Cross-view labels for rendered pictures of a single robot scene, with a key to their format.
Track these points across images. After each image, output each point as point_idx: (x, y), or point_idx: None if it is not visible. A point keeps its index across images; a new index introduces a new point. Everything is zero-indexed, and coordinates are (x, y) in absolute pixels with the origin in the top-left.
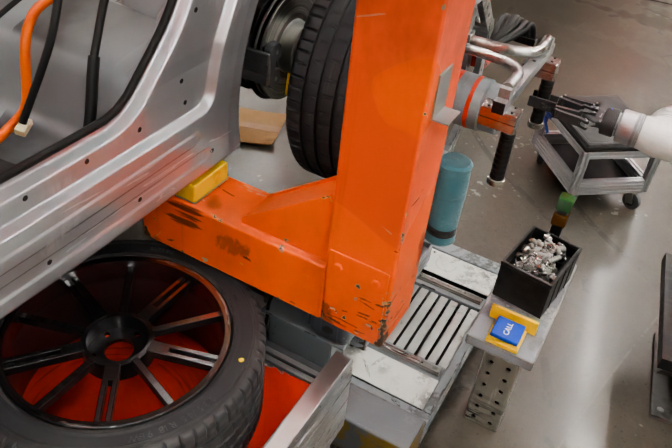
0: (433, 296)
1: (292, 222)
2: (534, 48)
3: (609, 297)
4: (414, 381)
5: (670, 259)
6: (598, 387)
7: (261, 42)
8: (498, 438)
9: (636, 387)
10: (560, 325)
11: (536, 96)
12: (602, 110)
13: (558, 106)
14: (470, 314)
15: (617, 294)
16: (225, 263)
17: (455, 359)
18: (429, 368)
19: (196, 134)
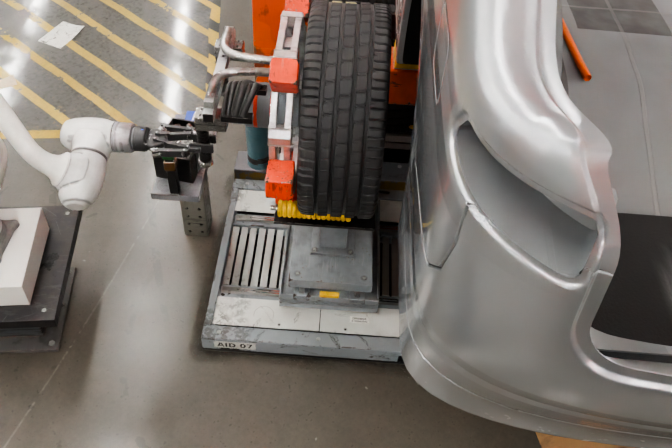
0: (263, 282)
1: None
2: (218, 71)
3: (98, 381)
4: (250, 203)
5: (51, 311)
6: (115, 277)
7: None
8: None
9: (83, 290)
10: (148, 324)
11: (209, 135)
12: (148, 143)
13: (188, 132)
14: (228, 278)
15: (89, 390)
16: None
17: (228, 228)
18: (244, 215)
19: (398, 4)
